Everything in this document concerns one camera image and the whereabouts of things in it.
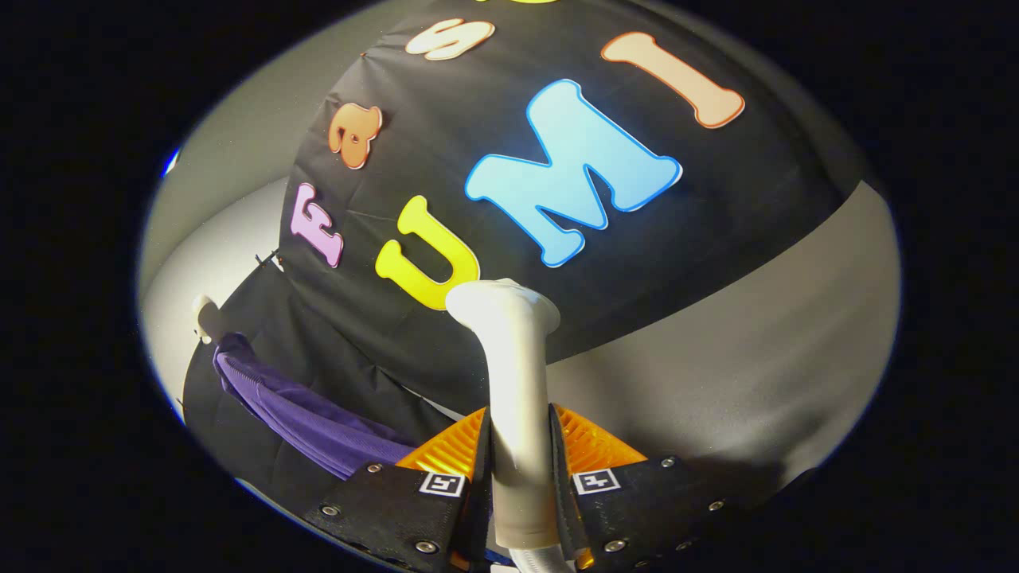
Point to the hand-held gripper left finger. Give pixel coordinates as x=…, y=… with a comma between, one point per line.
x=479, y=501

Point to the purple jacket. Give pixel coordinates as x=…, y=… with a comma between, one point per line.
x=318, y=422

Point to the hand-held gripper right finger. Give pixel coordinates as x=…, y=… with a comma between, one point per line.
x=561, y=501

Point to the white clothes hanger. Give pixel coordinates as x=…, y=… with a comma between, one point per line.
x=203, y=314

